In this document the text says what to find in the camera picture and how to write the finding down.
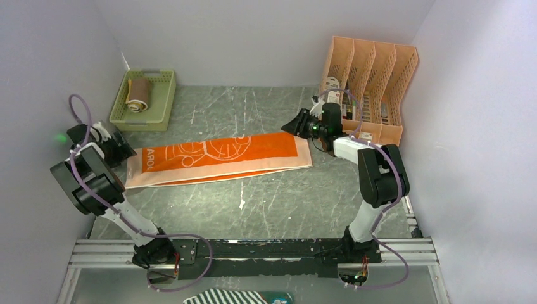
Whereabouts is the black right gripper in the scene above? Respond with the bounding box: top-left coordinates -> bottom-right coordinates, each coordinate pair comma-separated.
281,108 -> 327,139

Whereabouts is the yellow brown bear towel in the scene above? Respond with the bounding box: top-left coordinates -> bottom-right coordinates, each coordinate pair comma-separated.
125,77 -> 153,113

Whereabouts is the green perforated plastic basket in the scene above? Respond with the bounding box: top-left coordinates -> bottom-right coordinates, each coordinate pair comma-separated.
109,69 -> 177,132

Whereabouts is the orange and cream towel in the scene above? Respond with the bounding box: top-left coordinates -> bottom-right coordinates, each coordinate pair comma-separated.
125,132 -> 312,189

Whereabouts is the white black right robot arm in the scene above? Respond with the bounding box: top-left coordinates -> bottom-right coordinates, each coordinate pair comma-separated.
281,103 -> 410,262

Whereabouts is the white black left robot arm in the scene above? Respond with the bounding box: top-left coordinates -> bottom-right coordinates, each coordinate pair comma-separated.
50,122 -> 179,269

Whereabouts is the white red stationery box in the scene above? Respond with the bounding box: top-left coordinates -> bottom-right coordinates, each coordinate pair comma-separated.
327,91 -> 341,104

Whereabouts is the white hanging card package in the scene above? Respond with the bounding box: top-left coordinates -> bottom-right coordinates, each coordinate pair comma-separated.
325,77 -> 340,93

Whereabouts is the pink plastic file organizer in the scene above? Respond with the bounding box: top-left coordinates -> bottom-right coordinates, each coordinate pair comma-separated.
319,36 -> 419,145

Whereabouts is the teal patterned cloth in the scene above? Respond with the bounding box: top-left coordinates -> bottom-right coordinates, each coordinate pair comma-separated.
259,291 -> 294,304

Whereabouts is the black white striped cloth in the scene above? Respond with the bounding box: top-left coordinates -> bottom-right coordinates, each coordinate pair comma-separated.
182,288 -> 267,304

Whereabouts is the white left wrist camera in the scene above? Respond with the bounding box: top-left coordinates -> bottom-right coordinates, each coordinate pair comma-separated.
90,120 -> 111,142

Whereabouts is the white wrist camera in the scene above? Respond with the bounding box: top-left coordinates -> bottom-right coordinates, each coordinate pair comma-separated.
90,120 -> 111,142
310,95 -> 325,119

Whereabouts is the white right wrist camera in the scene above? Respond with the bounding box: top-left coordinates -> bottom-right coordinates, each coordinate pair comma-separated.
310,95 -> 325,119

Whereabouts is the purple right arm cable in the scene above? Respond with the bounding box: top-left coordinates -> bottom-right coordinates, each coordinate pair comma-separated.
312,88 -> 410,291

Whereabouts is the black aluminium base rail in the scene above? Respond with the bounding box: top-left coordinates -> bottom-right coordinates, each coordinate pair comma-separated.
68,238 -> 439,280

